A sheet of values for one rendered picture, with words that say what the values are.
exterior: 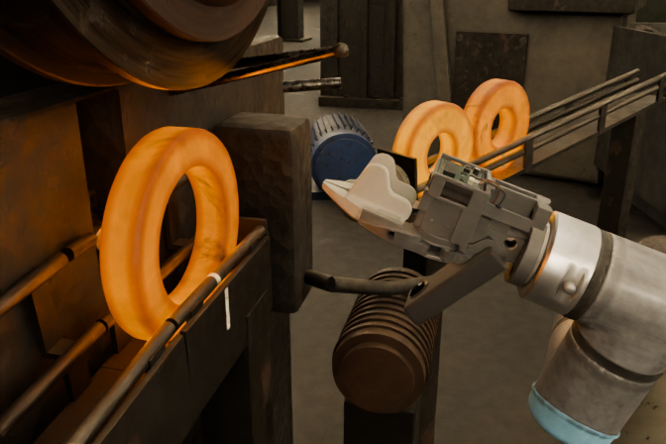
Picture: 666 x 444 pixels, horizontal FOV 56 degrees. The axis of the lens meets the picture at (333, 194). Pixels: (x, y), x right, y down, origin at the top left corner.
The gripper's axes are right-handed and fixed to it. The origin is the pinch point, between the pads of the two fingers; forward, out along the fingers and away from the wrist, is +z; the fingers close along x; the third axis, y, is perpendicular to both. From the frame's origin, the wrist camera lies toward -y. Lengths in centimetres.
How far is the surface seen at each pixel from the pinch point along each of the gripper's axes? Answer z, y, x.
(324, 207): 26, -88, -187
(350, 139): 25, -55, -187
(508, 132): -18, 1, -49
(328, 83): 2.9, 11.7, 4.9
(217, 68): 10.9, 11.0, 10.5
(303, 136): 6.8, 0.9, -10.5
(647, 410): -60, -36, -45
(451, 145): -10.1, -1.0, -37.0
